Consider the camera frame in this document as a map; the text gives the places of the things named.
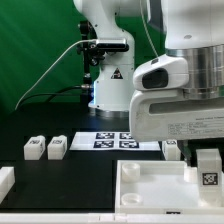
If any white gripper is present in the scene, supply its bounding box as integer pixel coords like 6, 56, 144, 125
129, 90, 224, 166

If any white square tabletop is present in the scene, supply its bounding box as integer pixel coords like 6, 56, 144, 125
115, 160, 224, 215

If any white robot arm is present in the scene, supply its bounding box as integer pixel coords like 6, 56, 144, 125
73, 0, 224, 160

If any white sheet with tags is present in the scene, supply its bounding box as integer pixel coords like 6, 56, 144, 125
70, 132, 160, 151

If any white obstacle fence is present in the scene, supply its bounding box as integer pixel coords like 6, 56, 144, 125
0, 166, 224, 224

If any black base cable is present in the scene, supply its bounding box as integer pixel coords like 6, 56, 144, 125
19, 84, 94, 107

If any silver camera on stand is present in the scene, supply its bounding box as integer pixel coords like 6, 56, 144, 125
96, 38, 129, 52

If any thin white hanging cable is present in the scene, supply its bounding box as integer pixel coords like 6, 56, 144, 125
139, 0, 160, 58

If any white camera cable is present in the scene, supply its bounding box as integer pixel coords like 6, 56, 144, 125
14, 39, 98, 111

